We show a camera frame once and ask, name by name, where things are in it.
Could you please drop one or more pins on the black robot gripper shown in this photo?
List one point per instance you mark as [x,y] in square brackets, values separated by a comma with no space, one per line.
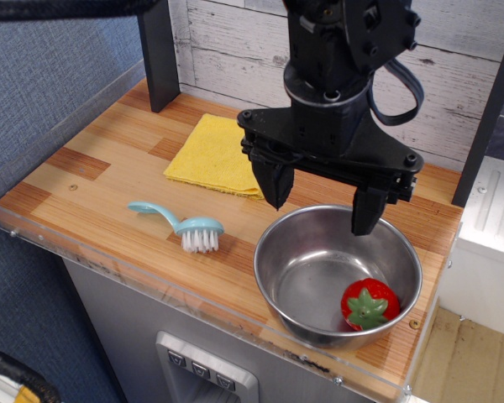
[339,142]

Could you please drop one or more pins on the light blue dish brush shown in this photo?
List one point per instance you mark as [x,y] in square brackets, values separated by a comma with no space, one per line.
[198,234]

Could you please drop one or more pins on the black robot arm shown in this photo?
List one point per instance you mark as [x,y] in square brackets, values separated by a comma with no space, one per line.
[336,47]

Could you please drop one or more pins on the stainless steel pot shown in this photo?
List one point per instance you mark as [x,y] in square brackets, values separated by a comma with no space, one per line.
[306,259]

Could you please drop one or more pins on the yellow folded cloth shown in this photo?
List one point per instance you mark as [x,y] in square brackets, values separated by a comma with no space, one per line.
[212,157]

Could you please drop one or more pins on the red toy strawberry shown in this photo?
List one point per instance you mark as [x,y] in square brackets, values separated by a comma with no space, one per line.
[369,303]

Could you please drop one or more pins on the clear acrylic table guard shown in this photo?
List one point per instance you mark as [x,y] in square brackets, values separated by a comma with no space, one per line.
[66,171]

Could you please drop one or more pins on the white ridged appliance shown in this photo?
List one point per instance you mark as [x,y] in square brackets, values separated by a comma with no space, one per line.
[482,221]

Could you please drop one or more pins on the grey cabinet with button panel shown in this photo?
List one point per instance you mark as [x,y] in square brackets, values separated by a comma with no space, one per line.
[162,352]

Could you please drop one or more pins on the dark grey right post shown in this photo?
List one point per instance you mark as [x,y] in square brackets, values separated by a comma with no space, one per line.
[481,140]

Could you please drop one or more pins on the dark grey post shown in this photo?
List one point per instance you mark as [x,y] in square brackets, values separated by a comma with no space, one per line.
[158,50]
[481,140]

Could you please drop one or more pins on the dark grey left post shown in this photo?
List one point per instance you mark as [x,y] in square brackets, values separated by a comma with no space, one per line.
[158,50]

